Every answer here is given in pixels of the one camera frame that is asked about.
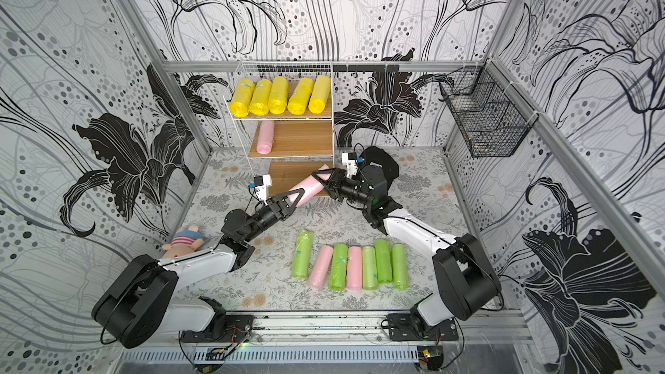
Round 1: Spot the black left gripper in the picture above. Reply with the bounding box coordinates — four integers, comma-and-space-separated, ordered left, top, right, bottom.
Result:
241, 188, 304, 242

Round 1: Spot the pink trash bag roll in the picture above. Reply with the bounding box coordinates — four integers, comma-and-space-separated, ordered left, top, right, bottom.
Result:
346, 246, 363, 291
256, 121, 275, 155
290, 164, 329, 207
308, 245, 334, 290

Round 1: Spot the yellow trash bag roll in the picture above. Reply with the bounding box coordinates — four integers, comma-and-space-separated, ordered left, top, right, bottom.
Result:
308, 75, 332, 114
287, 78, 314, 116
230, 79, 256, 118
249, 79, 273, 117
268, 76, 289, 115

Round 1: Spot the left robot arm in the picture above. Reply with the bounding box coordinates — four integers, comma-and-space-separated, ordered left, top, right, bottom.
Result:
91, 188, 305, 349

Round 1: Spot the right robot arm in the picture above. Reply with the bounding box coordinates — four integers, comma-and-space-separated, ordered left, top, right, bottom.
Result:
313, 160, 502, 328

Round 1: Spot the green trash bag roll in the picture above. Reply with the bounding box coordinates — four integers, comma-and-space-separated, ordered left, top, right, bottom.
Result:
362, 246, 379, 290
391, 244, 409, 290
329, 243, 348, 291
291, 230, 313, 279
374, 240, 392, 284

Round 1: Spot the black cap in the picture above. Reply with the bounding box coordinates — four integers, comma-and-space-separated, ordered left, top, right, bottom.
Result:
361, 146, 399, 189

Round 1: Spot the plush toy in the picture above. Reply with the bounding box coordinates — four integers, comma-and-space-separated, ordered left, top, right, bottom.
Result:
162, 225, 205, 258

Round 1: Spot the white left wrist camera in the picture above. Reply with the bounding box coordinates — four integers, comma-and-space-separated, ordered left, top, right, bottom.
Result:
249, 174, 272, 203

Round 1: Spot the white wire wooden shelf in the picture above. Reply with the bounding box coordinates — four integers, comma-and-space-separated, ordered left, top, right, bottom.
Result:
228, 61, 335, 196

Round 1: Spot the black wire wall basket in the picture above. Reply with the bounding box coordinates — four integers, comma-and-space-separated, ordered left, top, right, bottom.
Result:
438, 65, 530, 158

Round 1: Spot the metal base rail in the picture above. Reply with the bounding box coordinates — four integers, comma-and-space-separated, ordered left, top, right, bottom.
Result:
119, 311, 533, 368

